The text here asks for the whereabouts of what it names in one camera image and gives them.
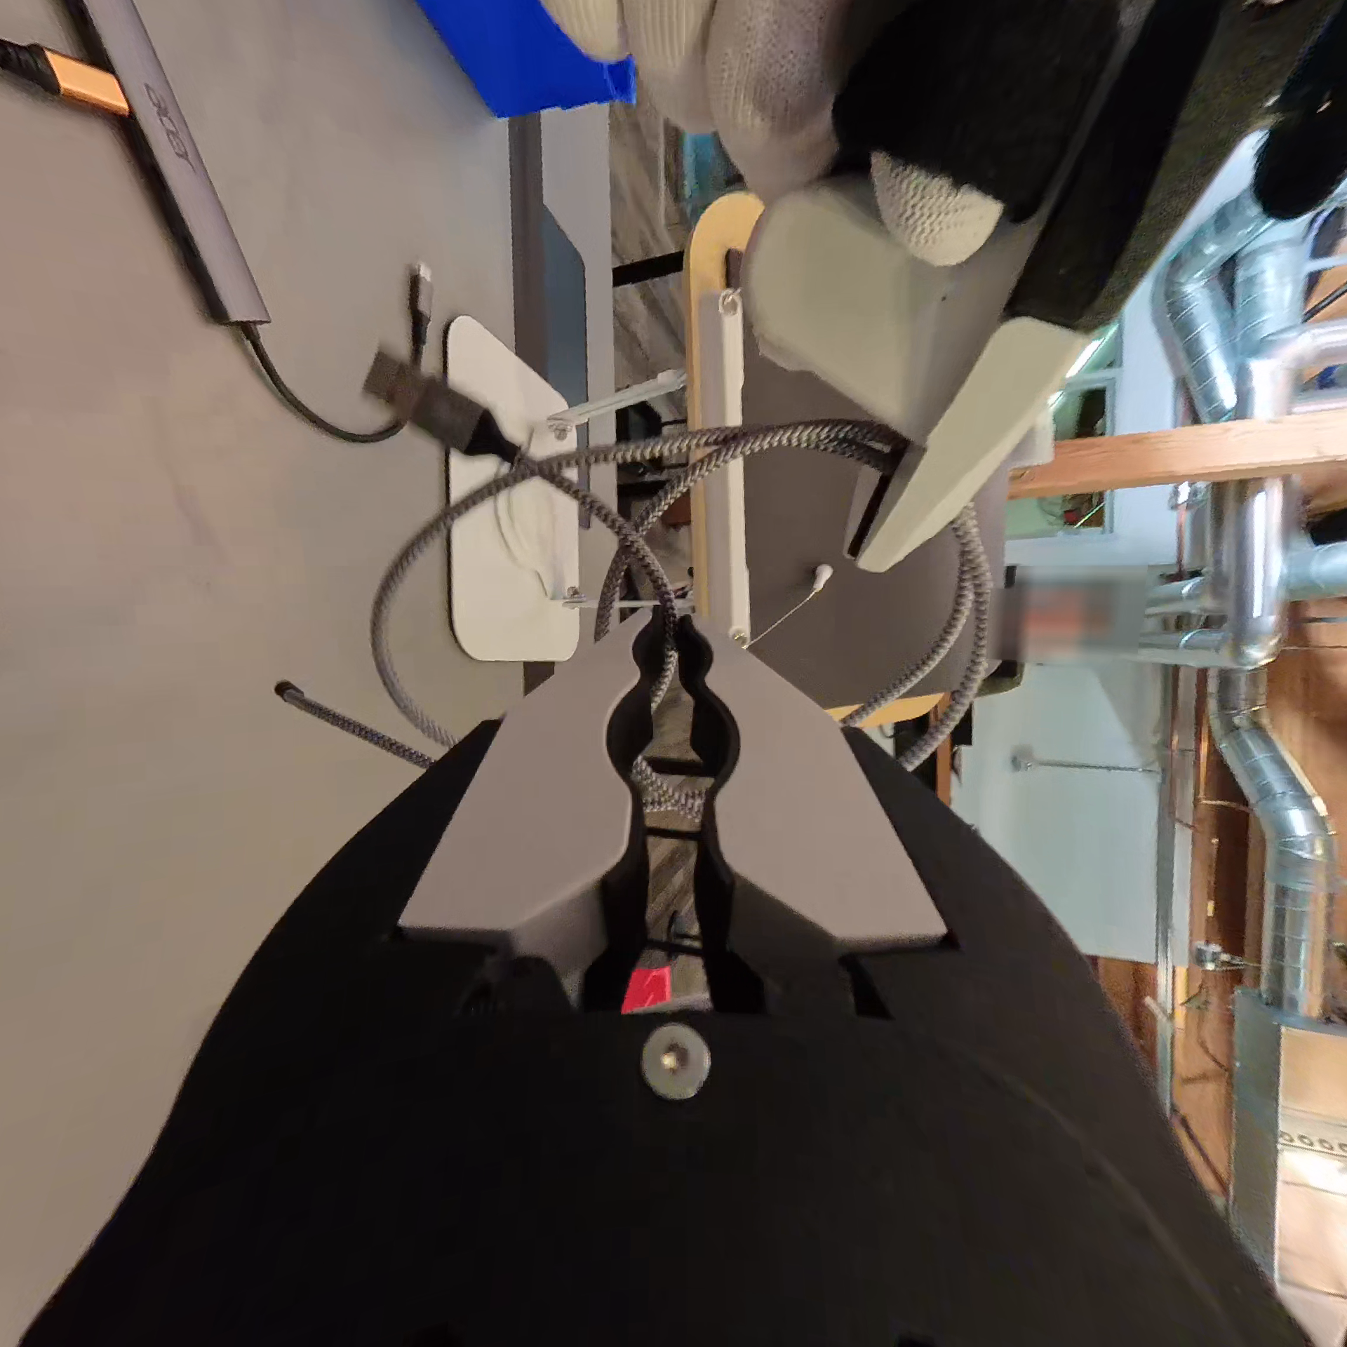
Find blue plastic bin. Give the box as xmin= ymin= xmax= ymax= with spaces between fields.
xmin=413 ymin=0 xmax=645 ymax=122

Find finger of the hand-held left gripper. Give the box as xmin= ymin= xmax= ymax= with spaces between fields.
xmin=849 ymin=311 xmax=1101 ymax=578

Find grey braided cable silver plug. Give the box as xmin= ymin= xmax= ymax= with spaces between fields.
xmin=270 ymin=416 xmax=995 ymax=826

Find black cable with orange plug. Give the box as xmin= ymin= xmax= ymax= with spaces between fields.
xmin=0 ymin=33 xmax=137 ymax=122

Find wooden beam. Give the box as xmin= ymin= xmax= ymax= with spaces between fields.
xmin=1007 ymin=406 xmax=1347 ymax=505

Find grey usb hub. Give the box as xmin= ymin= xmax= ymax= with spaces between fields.
xmin=76 ymin=0 xmax=522 ymax=458

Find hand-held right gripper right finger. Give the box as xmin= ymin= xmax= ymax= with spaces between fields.
xmin=681 ymin=621 xmax=949 ymax=986

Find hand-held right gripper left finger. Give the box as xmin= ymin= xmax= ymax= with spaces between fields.
xmin=400 ymin=606 xmax=675 ymax=994

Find person's left hand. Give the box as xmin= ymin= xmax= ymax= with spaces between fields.
xmin=544 ymin=0 xmax=1016 ymax=269

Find silver ceiling duct pipes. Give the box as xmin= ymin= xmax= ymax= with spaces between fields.
xmin=1154 ymin=122 xmax=1347 ymax=1022

